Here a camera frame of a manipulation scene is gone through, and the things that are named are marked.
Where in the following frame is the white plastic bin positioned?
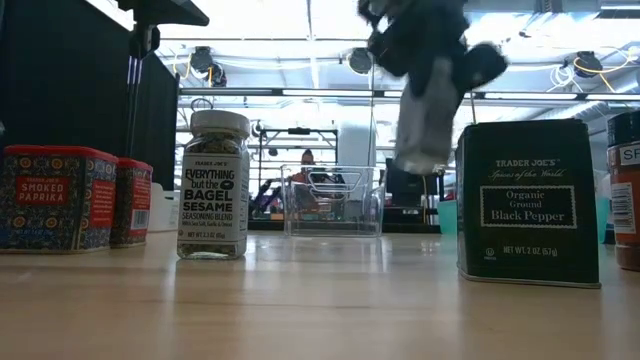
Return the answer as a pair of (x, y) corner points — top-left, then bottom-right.
(147, 182), (181, 234)

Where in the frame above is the white building column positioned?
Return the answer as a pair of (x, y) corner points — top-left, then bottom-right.
(337, 119), (376, 169)

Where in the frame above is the black curtain partition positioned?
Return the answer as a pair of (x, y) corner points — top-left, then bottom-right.
(0, 0), (180, 191)

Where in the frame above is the black ceiling cord reel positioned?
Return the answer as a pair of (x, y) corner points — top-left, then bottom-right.
(348, 47), (374, 76)
(189, 45), (227, 87)
(564, 49), (604, 79)

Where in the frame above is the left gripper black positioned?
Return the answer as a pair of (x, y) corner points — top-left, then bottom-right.
(117, 0), (210, 59)

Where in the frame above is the clear plastic bin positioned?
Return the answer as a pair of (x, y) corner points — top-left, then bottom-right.
(279, 163), (387, 238)

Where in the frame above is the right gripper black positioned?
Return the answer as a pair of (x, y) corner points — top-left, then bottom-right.
(357, 0), (509, 91)

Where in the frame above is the black metal background rig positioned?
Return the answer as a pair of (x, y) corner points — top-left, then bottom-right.
(257, 127), (339, 221)

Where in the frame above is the black monitor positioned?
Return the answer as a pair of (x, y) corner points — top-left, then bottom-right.
(384, 158), (441, 207)

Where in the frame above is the everything bagel sesame seasoning jar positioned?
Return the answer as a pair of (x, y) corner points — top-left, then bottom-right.
(176, 109), (251, 261)

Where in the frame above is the person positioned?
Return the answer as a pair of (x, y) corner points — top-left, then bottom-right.
(294, 148), (326, 186)

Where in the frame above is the smoked paprika tin red lid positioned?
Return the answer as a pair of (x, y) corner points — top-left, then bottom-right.
(0, 144), (120, 255)
(109, 157), (154, 249)

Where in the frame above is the orange spice jar black lid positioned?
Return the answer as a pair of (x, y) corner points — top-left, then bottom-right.
(606, 110), (640, 273)

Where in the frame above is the long ceiling light bar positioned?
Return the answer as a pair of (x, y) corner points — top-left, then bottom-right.
(178, 87), (640, 101)

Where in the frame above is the black pepper tin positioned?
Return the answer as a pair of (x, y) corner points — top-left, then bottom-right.
(455, 118), (602, 290)

